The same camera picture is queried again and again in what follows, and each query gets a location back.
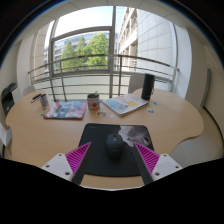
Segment light blue book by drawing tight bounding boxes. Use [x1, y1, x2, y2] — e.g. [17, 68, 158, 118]
[101, 93, 150, 117]

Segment dark blue marker box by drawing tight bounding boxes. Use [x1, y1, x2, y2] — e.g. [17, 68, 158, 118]
[30, 92, 43, 103]

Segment grey metal railing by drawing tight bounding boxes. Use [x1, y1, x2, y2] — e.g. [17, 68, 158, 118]
[27, 53, 180, 101]

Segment red and blue magazine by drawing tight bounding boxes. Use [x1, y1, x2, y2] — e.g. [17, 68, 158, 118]
[43, 100, 89, 121]

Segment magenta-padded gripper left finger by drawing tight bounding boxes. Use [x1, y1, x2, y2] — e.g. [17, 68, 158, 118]
[41, 141, 93, 186]

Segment printed tin can with plant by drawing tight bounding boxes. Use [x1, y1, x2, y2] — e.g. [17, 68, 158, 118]
[86, 91, 101, 111]

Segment white printed tin can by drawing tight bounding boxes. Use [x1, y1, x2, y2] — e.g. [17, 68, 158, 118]
[39, 93, 50, 109]

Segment green trees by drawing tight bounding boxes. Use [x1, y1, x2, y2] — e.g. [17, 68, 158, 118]
[60, 31, 110, 70]

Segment black and white printer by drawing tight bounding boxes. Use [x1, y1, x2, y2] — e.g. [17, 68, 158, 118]
[0, 82, 20, 116]

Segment white chair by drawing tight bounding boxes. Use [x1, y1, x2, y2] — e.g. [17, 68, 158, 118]
[0, 122, 14, 148]
[127, 72, 146, 95]
[21, 84, 37, 98]

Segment black cylinder bottle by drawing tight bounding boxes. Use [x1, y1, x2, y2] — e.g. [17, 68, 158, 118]
[140, 73, 156, 101]

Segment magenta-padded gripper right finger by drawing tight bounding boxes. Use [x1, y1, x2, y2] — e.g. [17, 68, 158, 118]
[132, 141, 183, 186]

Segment black computer mouse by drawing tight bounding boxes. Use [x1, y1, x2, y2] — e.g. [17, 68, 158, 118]
[105, 133, 126, 161]

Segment black printed mouse pad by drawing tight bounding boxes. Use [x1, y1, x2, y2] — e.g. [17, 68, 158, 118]
[77, 122, 155, 178]

